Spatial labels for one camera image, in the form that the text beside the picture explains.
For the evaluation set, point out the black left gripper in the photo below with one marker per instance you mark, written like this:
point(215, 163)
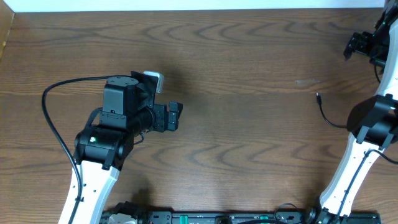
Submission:
point(161, 124)

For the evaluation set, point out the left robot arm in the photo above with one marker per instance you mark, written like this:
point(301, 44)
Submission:
point(129, 110)

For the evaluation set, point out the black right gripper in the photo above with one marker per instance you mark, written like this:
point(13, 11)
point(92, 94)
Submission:
point(360, 41)

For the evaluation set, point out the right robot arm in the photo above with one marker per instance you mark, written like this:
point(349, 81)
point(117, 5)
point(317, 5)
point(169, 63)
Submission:
point(372, 124)

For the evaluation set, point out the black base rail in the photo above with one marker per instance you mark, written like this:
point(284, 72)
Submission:
point(129, 212)

